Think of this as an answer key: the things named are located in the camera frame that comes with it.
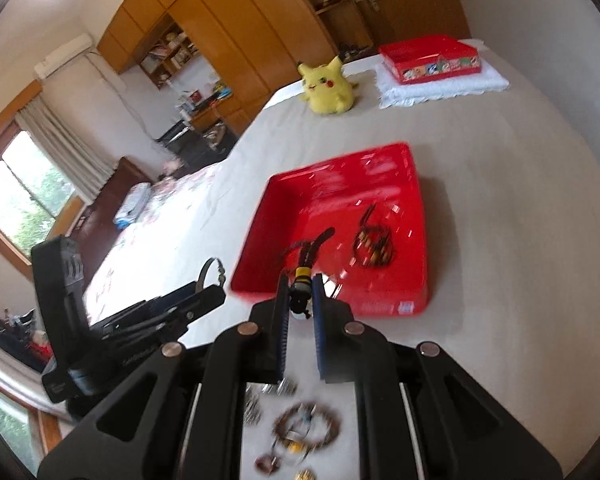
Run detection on black office chair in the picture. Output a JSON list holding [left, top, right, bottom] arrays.
[[157, 120, 237, 173]]

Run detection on yellow plush toy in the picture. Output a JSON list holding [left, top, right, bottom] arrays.
[[298, 55, 357, 117]]

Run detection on brown large bead bracelet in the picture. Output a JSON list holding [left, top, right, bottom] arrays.
[[272, 402, 342, 450]]

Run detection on silver chain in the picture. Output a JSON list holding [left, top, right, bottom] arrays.
[[246, 389, 264, 427]]

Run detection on dark wooden headboard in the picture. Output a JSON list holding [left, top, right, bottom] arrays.
[[74, 156, 154, 263]]

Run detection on wooden bookshelf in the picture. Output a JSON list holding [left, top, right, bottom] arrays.
[[139, 24, 208, 91]]

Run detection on silver hoop earring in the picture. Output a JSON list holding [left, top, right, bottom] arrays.
[[196, 257, 227, 292]]

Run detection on brown and gold bracelet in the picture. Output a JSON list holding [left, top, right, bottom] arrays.
[[351, 203, 396, 267]]

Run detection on blue and white pillow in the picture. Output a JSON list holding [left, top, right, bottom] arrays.
[[113, 182, 154, 227]]

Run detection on charm keychain with black cord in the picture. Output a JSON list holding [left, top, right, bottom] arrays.
[[279, 227, 338, 321]]

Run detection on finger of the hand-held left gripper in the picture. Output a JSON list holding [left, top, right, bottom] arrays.
[[87, 284, 227, 334], [107, 311, 197, 357]]

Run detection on brown ring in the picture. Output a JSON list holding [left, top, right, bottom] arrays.
[[255, 452, 284, 477]]

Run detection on red cartoon print tin box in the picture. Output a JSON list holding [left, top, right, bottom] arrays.
[[378, 34, 482, 85]]

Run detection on white lace cloth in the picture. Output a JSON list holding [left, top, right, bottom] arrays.
[[375, 62, 511, 109]]

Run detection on beige curtain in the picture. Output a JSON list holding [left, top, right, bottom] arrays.
[[15, 96, 119, 207]]

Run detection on small silver trinket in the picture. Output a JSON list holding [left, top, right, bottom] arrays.
[[265, 380, 299, 397]]

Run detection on pink floral blanket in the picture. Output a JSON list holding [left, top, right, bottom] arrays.
[[82, 164, 242, 322]]

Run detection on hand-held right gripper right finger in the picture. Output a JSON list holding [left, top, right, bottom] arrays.
[[312, 274, 563, 480]]

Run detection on wooden desk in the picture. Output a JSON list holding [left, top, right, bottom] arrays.
[[187, 92, 253, 137]]

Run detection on window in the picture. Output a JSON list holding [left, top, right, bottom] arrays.
[[0, 121, 87, 263]]

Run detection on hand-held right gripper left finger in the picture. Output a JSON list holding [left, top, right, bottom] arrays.
[[37, 272, 291, 480]]

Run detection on white air conditioner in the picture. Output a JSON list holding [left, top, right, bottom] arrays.
[[34, 34, 94, 80]]

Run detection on silver ring with yellow stone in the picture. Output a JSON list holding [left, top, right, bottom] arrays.
[[273, 435, 317, 460]]

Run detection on beige table cover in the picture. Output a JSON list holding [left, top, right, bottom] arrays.
[[177, 37, 600, 480]]

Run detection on wooden wardrobe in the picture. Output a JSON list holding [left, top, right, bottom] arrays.
[[97, 0, 381, 137]]

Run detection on red plastic tray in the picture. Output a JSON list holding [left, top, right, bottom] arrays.
[[229, 142, 433, 319]]

